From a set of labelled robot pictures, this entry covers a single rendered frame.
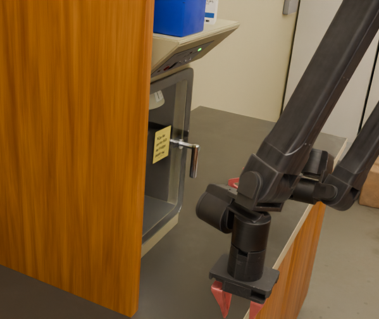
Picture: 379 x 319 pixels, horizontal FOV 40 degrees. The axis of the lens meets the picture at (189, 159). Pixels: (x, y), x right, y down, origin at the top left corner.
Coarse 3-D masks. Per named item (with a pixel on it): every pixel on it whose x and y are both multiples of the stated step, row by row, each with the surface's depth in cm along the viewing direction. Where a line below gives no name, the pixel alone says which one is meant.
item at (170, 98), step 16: (160, 80) 111; (176, 80) 118; (192, 80) 127; (160, 96) 113; (176, 96) 120; (160, 112) 115; (176, 112) 123; (160, 128) 117; (176, 128) 125; (176, 144) 127; (160, 160) 121; (176, 160) 130; (160, 176) 123; (176, 176) 132; (144, 192) 118; (160, 192) 126; (176, 192) 135; (144, 208) 120; (160, 208) 128; (176, 208) 138; (144, 224) 122; (160, 224) 130; (144, 240) 124
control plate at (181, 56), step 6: (210, 42) 111; (192, 48) 103; (198, 48) 107; (204, 48) 113; (174, 54) 96; (180, 54) 100; (186, 54) 105; (192, 54) 110; (168, 60) 97; (174, 60) 102; (180, 60) 107; (186, 60) 112; (162, 66) 99; (174, 66) 109; (156, 72) 101; (162, 72) 105
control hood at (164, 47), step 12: (204, 24) 110; (216, 24) 112; (228, 24) 113; (156, 36) 93; (168, 36) 94; (192, 36) 97; (204, 36) 101; (216, 36) 109; (156, 48) 93; (168, 48) 92; (180, 48) 95; (156, 60) 94; (192, 60) 119
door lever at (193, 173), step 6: (180, 144) 129; (186, 144) 128; (192, 144) 128; (192, 150) 128; (198, 150) 127; (192, 156) 128; (198, 156) 129; (192, 162) 129; (192, 168) 129; (192, 174) 130
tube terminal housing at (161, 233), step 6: (180, 66) 122; (186, 66) 124; (168, 72) 116; (174, 72) 119; (156, 78) 112; (174, 216) 141; (168, 222) 138; (174, 222) 142; (162, 228) 135; (168, 228) 140; (156, 234) 133; (162, 234) 136; (150, 240) 130; (156, 240) 134; (144, 246) 128; (150, 246) 131; (144, 252) 129
